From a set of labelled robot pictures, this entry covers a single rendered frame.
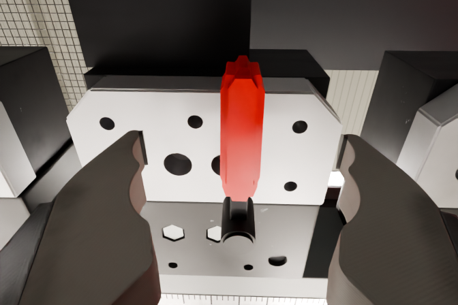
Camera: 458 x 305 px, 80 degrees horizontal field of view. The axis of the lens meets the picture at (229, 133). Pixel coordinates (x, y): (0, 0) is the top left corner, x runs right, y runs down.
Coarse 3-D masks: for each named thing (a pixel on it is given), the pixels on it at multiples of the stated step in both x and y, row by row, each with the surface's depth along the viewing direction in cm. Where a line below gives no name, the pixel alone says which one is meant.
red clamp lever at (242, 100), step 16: (240, 64) 10; (256, 64) 11; (224, 80) 11; (240, 80) 10; (256, 80) 10; (224, 96) 10; (240, 96) 10; (256, 96) 10; (224, 112) 11; (240, 112) 10; (256, 112) 10; (224, 128) 11; (240, 128) 11; (256, 128) 11; (224, 144) 11; (240, 144) 11; (256, 144) 11; (224, 160) 12; (240, 160) 12; (256, 160) 12; (224, 176) 12; (240, 176) 12; (256, 176) 12; (224, 192) 13; (240, 192) 12; (224, 208) 15; (240, 208) 14; (224, 224) 14; (240, 224) 14; (224, 240) 14; (240, 240) 14
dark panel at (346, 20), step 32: (256, 0) 61; (288, 0) 61; (320, 0) 60; (352, 0) 60; (384, 0) 60; (416, 0) 60; (448, 0) 60; (256, 32) 64; (288, 32) 64; (320, 32) 64; (352, 32) 64; (384, 32) 63; (416, 32) 63; (448, 32) 63; (320, 64) 68; (352, 64) 68
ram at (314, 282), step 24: (336, 216) 28; (312, 240) 26; (336, 240) 26; (312, 264) 24; (168, 288) 24; (192, 288) 24; (216, 288) 24; (240, 288) 24; (264, 288) 24; (288, 288) 23; (312, 288) 23
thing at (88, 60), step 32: (96, 0) 15; (128, 0) 15; (160, 0) 15; (192, 0) 15; (224, 0) 15; (96, 32) 16; (128, 32) 16; (160, 32) 16; (192, 32) 16; (224, 32) 16; (96, 64) 17; (128, 64) 17; (160, 64) 17; (192, 64) 17; (224, 64) 17
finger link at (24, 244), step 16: (48, 208) 8; (32, 224) 7; (16, 240) 7; (32, 240) 7; (0, 256) 6; (16, 256) 6; (32, 256) 6; (0, 272) 6; (16, 272) 6; (0, 288) 6; (16, 288) 6; (0, 304) 5; (16, 304) 5
